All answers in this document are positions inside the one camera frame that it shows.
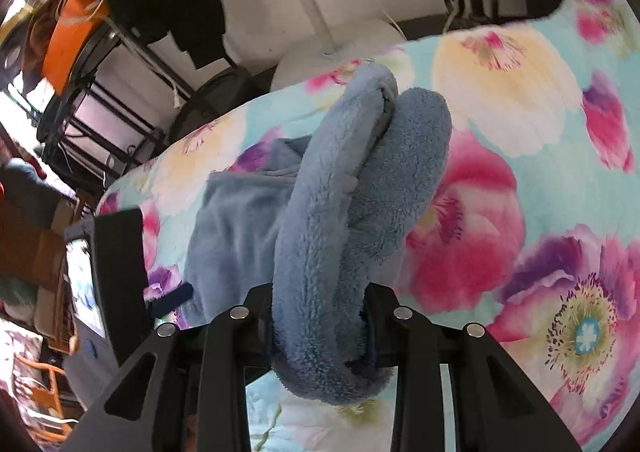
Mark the white fan stand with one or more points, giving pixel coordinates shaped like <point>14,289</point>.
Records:
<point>350,37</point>

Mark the blue fleece jacket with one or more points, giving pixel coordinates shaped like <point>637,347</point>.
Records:
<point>320,232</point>

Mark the wooden chair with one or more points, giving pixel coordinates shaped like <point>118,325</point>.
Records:
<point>45,397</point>

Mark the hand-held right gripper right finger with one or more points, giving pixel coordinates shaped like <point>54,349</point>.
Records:
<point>415,352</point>

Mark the brown cardboard box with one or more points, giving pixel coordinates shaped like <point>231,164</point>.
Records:
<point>30,242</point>

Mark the dark grey cushion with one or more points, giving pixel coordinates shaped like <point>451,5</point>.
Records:
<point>25,187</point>

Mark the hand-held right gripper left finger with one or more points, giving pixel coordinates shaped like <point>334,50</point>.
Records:
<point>235,352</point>

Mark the black hanging garment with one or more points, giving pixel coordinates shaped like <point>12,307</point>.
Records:
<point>165,2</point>

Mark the floral blanket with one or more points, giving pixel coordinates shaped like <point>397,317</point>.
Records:
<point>500,82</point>

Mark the black metal rack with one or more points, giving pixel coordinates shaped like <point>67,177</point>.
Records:
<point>220,92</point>

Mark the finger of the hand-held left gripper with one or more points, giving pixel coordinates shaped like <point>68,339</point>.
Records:
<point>172,300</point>

